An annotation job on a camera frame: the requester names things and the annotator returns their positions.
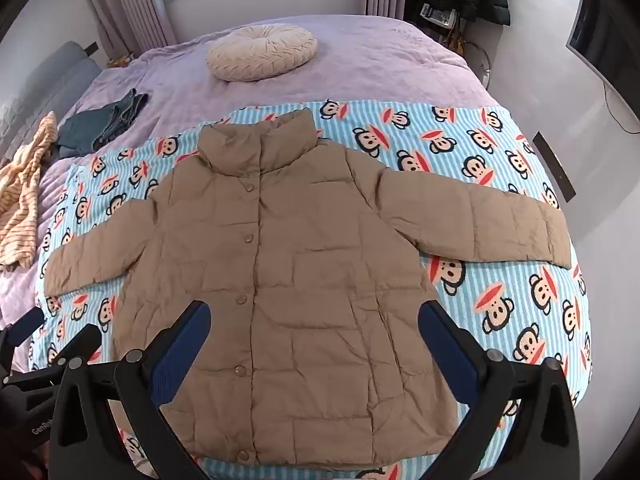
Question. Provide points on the round cream pillow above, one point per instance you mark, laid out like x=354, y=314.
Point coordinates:
x=260, y=52

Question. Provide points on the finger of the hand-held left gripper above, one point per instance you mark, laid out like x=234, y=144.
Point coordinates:
x=27, y=323
x=82, y=342

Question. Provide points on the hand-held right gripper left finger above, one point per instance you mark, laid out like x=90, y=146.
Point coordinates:
x=180, y=355

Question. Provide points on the small black wall panel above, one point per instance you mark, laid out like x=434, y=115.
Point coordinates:
x=90, y=49

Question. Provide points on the black flat bar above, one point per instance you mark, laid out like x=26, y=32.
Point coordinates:
x=552, y=167

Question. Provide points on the blue jeans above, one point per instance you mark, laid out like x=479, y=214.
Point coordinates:
x=100, y=125

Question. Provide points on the monkey print striped blanket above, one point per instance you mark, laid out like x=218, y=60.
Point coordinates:
x=500, y=170

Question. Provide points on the purple bedspread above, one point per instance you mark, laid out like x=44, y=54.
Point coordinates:
x=375, y=60

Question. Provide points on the orange striped cream cloth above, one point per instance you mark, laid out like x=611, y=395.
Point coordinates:
x=25, y=195

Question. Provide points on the grey quilted headboard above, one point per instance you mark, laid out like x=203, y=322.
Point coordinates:
x=50, y=75

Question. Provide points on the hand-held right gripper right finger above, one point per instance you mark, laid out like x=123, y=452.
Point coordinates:
x=445, y=345

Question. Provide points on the tan puffer jacket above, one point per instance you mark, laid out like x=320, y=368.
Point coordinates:
x=310, y=270

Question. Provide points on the wall mounted television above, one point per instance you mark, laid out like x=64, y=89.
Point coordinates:
x=592, y=30

